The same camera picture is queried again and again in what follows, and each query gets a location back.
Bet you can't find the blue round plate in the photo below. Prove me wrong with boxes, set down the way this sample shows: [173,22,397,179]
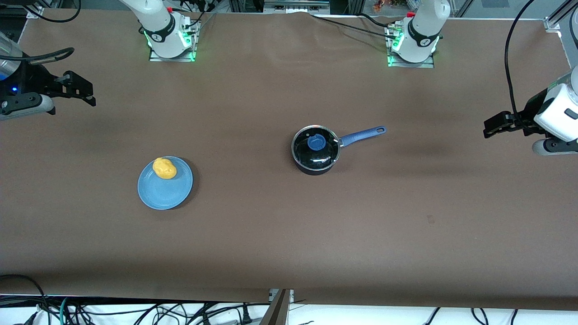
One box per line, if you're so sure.
[137,156,194,210]

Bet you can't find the aluminium frame profile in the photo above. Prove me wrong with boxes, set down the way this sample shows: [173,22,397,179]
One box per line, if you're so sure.
[544,0,578,33]

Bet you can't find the glass lid with blue knob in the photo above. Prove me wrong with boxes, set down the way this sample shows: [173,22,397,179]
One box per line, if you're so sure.
[292,126,340,167]

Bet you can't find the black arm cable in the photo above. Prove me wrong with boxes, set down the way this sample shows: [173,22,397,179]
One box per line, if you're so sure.
[504,0,538,123]
[0,47,75,65]

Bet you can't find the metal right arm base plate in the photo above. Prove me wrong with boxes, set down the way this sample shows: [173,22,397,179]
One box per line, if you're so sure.
[148,16,202,63]

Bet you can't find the dark pot with blue handle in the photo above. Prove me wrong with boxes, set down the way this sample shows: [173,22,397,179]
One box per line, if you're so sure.
[291,125,387,176]

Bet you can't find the black looped floor cable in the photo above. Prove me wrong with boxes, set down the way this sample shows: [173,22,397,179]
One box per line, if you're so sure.
[0,274,49,325]

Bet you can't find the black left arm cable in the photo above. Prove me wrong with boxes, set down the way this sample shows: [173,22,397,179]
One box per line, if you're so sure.
[504,0,538,123]

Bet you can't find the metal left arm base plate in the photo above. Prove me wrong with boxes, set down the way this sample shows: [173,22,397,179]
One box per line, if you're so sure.
[385,22,435,69]

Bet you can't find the yellow potato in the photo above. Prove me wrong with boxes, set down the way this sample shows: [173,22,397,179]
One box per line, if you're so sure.
[152,157,177,180]

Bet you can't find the brown table cover sheet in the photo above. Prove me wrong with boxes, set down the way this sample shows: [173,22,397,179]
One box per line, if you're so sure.
[0,9,578,312]

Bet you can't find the black hanging loop cable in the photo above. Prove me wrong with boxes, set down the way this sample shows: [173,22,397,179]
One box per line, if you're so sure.
[17,0,83,23]

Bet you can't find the black base power cable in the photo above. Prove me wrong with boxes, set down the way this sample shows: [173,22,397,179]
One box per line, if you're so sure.
[311,14,394,36]

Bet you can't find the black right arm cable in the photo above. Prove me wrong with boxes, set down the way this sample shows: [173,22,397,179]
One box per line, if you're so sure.
[0,47,75,65]

